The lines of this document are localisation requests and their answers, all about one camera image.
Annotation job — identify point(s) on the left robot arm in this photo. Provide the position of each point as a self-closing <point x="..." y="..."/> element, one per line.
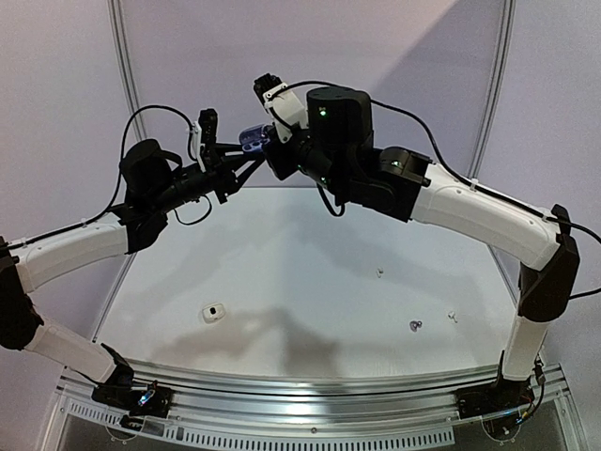
<point x="156" y="183"/>

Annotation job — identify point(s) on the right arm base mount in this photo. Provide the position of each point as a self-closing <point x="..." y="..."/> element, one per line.
<point x="498" y="396"/>

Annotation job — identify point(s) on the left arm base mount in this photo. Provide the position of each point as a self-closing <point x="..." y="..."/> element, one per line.
<point x="149" y="400"/>

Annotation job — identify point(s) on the purple earbud charging case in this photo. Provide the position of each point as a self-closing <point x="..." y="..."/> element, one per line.
<point x="253" y="139"/>

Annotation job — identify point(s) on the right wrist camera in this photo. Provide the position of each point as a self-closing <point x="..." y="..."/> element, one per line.
<point x="286" y="110"/>

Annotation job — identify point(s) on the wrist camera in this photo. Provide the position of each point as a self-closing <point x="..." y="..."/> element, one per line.
<point x="286" y="110"/>
<point x="203" y="140"/>

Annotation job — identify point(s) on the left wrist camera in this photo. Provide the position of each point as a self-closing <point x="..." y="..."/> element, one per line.
<point x="203" y="140"/>

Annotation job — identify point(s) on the left aluminium frame post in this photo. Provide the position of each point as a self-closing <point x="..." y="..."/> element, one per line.
<point x="124" y="59"/>

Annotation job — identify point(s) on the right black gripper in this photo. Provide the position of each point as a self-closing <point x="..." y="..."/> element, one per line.
<point x="275" y="157"/>

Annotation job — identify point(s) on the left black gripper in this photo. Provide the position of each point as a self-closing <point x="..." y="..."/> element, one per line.
<point x="222" y="170"/>

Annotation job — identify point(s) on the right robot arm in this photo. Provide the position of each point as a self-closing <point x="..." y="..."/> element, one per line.
<point x="329" y="138"/>

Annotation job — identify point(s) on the purple earbud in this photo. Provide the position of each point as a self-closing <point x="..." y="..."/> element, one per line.
<point x="415" y="325"/>

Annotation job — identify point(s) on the white earbud charging case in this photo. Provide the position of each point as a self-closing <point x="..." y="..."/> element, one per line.
<point x="213" y="313"/>

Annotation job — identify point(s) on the aluminium front rail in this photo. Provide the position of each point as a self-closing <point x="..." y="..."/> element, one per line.
<point x="212" y="411"/>

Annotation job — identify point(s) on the right aluminium frame post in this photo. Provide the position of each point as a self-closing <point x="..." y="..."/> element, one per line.
<point x="494" y="85"/>

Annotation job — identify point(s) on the aluminium frame post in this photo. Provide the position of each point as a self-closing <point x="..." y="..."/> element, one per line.
<point x="494" y="85"/>
<point x="124" y="59"/>

